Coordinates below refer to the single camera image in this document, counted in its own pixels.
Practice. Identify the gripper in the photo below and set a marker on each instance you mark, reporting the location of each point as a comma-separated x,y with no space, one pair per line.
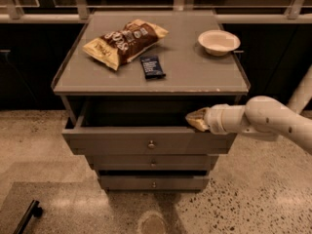
214,118

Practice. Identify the grey top drawer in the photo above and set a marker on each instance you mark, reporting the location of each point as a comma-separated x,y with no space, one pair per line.
137,126

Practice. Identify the grey drawer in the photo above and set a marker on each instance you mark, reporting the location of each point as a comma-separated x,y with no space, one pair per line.
114,182
152,162
137,126

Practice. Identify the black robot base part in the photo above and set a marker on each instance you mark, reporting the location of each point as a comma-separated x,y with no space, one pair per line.
34,210

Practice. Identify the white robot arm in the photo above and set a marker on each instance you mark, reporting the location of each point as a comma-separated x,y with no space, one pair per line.
262,117

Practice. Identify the grey drawer cabinet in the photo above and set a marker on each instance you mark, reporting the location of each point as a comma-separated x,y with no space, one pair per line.
191,73

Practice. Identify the grey middle drawer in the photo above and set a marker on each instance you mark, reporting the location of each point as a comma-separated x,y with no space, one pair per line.
152,162

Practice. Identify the grey bottom drawer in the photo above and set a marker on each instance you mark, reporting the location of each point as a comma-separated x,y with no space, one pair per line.
114,182

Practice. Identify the dark blue snack bar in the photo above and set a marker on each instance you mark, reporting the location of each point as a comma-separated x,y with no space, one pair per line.
152,68

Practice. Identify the white paper bowl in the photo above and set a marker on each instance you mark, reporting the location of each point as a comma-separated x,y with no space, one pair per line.
219,43

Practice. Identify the brown chip bag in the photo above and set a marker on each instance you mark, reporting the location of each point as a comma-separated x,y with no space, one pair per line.
120,47

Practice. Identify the metal window railing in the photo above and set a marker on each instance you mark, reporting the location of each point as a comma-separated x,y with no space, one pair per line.
225,11

